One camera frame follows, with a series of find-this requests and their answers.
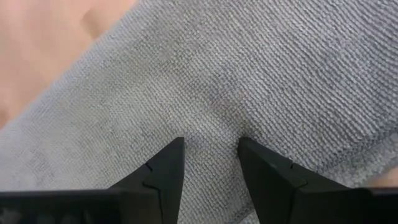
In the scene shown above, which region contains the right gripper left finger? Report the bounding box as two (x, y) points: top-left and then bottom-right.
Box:
(0, 136), (186, 224)

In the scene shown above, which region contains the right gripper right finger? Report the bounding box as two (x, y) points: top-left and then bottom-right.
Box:
(238, 136), (398, 224)

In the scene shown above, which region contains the grey microfiber towel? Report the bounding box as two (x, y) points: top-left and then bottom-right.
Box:
(0, 0), (398, 224)

